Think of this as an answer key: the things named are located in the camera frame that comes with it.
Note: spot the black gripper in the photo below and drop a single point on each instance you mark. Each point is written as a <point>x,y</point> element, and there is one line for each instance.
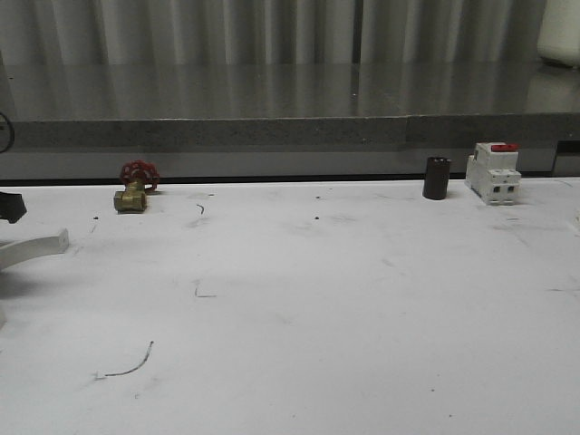
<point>12,207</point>

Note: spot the white half pipe clamp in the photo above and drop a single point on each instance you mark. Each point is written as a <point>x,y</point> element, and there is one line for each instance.
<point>14,252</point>

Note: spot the grey stone counter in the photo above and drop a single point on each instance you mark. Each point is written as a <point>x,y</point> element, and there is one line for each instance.
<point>318,121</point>

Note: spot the dark brown pipe coupling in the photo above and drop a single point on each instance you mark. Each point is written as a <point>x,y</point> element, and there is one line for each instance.
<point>437,175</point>

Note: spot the white container on counter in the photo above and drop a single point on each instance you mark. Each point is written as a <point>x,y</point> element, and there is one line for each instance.
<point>558,40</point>

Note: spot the brass valve red handle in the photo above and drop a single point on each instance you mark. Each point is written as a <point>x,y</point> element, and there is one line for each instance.
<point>140,179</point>

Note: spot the white circuit breaker red switch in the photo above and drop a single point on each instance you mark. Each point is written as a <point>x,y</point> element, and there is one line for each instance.
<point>491,173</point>

